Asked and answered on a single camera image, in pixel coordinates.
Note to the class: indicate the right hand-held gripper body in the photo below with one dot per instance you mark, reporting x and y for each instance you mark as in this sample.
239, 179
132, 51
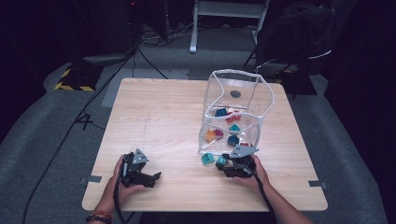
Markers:
243, 151

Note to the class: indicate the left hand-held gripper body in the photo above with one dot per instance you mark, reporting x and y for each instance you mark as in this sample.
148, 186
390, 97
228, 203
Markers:
140, 157

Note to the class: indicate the small light teal block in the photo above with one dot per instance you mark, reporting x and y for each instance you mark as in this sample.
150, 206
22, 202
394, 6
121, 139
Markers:
221, 160

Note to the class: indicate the red square block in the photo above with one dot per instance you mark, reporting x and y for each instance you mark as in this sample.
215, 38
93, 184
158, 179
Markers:
237, 117
230, 119
244, 144

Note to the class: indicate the dark blue square block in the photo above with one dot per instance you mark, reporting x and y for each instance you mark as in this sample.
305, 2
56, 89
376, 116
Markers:
233, 140

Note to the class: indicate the teal green square block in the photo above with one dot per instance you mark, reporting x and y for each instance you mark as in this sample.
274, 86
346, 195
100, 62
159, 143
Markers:
207, 158

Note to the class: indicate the clear plastic bag white trim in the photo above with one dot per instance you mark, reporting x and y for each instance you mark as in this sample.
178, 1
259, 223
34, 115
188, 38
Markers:
250, 130

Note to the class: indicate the cyan square block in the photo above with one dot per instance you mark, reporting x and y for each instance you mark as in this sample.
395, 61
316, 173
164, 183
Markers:
234, 128

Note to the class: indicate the magenta square block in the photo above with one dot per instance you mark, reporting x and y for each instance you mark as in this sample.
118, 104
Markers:
219, 133

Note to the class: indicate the orange square block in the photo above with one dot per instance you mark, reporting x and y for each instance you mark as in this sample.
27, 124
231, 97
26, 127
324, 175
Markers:
210, 136

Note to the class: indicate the person's right hand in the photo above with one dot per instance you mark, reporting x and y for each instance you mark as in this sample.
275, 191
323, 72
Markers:
249, 182

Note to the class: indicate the person's left hand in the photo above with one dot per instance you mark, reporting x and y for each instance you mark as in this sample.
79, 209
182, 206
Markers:
124, 194

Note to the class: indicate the grey tape strip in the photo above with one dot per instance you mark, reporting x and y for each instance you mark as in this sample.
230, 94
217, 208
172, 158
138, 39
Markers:
317, 184
93, 179

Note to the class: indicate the yellow black striped base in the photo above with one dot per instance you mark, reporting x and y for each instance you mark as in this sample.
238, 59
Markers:
77, 77

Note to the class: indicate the black chair with dark cloth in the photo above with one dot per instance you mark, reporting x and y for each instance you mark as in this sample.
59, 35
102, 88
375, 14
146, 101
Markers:
295, 34

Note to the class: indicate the dark equipment stand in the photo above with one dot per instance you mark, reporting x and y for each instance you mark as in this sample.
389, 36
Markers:
106, 25

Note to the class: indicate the grey stand base plate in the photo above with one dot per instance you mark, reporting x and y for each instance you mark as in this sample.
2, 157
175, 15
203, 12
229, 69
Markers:
102, 59

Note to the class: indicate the white desk frame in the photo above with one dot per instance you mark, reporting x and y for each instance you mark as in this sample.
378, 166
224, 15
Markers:
229, 9

